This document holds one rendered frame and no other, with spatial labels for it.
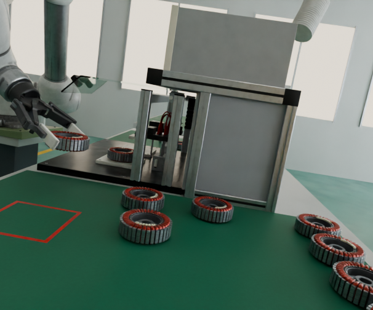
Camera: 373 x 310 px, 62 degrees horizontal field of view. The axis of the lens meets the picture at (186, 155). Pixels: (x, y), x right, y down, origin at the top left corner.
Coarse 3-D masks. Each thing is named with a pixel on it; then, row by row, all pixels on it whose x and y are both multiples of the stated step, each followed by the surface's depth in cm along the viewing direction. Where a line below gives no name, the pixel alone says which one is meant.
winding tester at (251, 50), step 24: (192, 24) 98; (216, 24) 97; (240, 24) 96; (264, 24) 96; (288, 24) 95; (168, 48) 99; (192, 48) 99; (216, 48) 98; (240, 48) 98; (264, 48) 97; (288, 48) 97; (192, 72) 100; (216, 72) 100; (240, 72) 99; (264, 72) 98
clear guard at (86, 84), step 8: (80, 80) 96; (88, 80) 101; (96, 80) 106; (104, 80) 93; (112, 80) 93; (64, 88) 94; (72, 88) 97; (80, 88) 103; (88, 88) 109; (96, 88) 115; (160, 88) 92
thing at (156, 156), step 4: (156, 156) 113; (160, 156) 113; (164, 156) 115; (160, 160) 113; (164, 160) 113; (152, 164) 114; (160, 164) 113; (152, 168) 114; (156, 168) 114; (160, 168) 114
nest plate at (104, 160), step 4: (104, 156) 118; (96, 160) 111; (100, 160) 112; (104, 160) 113; (108, 160) 114; (112, 160) 115; (144, 160) 123; (104, 164) 111; (108, 164) 111; (112, 164) 111; (116, 164) 111; (120, 164) 111; (124, 164) 111; (128, 164) 112; (128, 168) 111
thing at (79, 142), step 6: (54, 132) 84; (60, 132) 86; (66, 132) 88; (72, 132) 89; (60, 138) 79; (66, 138) 80; (72, 138) 80; (78, 138) 81; (84, 138) 83; (60, 144) 79; (66, 144) 79; (72, 144) 80; (78, 144) 81; (84, 144) 83; (60, 150) 80; (66, 150) 80; (72, 150) 80; (78, 150) 81; (84, 150) 83
